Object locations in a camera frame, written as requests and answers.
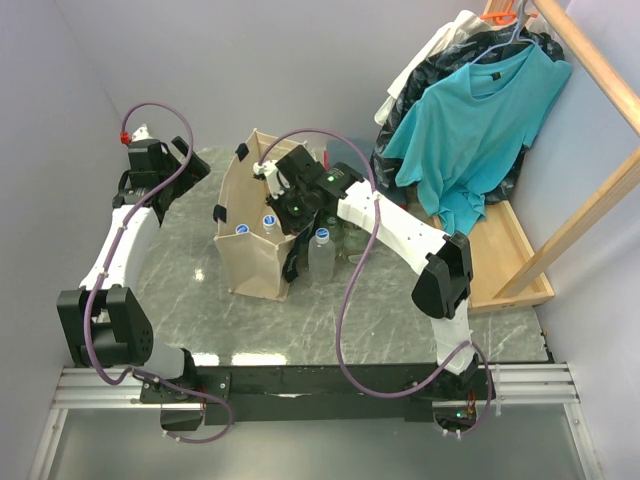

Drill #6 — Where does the aluminium rail frame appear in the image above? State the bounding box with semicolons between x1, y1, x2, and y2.
29;363;604;479

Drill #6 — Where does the dark patterned garment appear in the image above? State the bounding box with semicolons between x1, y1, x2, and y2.
367;27;566;204

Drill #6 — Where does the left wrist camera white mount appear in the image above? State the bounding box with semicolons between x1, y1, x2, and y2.
120;123;153;145

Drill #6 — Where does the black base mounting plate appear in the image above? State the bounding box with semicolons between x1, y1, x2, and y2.
140;360;495;431

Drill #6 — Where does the wooden clothes rack frame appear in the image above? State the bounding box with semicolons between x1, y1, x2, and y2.
470;1;639;313

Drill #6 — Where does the orange hanger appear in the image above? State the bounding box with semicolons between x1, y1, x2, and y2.
481;7;518;25

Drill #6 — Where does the white garment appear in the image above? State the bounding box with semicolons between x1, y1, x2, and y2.
374;10;493;126

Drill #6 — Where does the beige canvas tote bag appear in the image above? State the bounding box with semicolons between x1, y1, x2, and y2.
214;130;299;301

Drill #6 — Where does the plastic water bottle blue cap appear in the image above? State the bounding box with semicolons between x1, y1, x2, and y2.
308;227;336;285

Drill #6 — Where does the folded grey cloth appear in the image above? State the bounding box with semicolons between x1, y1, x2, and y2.
325;138;375;176

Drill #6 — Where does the clear glass bottle silver cap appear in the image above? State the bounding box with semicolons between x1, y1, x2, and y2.
342;225;370;264

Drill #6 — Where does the teal t-shirt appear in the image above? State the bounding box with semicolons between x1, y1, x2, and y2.
382;45;572;235

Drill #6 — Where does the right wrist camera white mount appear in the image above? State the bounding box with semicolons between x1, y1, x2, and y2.
253;160;289;199

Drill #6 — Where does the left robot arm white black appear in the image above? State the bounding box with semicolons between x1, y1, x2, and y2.
56;137;210;402

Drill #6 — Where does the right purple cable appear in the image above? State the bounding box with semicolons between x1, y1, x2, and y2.
257;127;496;437

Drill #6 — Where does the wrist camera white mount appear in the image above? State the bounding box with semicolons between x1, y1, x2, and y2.
120;123;153;145
253;160;289;199

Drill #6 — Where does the blue wire hanger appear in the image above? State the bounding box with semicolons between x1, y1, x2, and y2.
469;9;544;66

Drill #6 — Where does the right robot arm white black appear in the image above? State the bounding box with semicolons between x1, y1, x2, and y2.
253;146;486;401

